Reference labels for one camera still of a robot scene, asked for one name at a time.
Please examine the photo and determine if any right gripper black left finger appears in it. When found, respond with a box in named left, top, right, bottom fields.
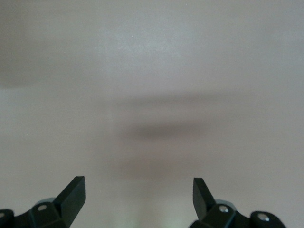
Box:
left=0, top=176, right=86, bottom=228

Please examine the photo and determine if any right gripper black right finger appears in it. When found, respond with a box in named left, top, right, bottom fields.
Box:
left=190, top=177, right=285, bottom=228

